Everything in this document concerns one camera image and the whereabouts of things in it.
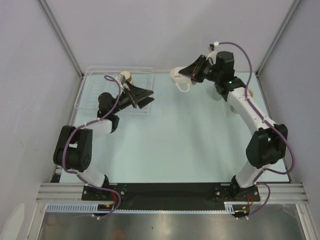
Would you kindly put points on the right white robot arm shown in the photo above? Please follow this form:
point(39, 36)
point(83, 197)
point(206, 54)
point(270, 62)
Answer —
point(267, 144)

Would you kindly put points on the light green cup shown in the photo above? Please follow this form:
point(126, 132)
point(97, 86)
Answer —
point(216, 95)

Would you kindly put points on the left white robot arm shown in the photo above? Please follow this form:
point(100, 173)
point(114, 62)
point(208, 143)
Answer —
point(73, 151)

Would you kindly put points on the brown beige cup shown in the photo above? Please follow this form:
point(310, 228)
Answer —
point(128, 76)

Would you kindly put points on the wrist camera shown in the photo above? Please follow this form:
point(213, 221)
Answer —
point(121, 79)
point(214, 50)

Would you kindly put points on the beige patterned mug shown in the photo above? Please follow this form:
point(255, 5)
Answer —
point(249, 93)

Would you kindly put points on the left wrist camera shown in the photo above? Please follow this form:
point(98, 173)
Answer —
point(121, 79)

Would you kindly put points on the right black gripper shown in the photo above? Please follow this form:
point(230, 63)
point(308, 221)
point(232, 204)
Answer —
point(194, 70)

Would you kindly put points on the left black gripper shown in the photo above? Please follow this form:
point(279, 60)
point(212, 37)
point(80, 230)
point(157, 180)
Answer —
point(137, 93)

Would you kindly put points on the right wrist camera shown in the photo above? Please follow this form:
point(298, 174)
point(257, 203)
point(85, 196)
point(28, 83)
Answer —
point(214, 50)

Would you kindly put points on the white ceramic mug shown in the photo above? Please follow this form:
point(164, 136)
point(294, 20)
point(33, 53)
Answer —
point(182, 82)

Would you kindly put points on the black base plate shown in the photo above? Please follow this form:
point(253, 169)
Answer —
point(200, 196)

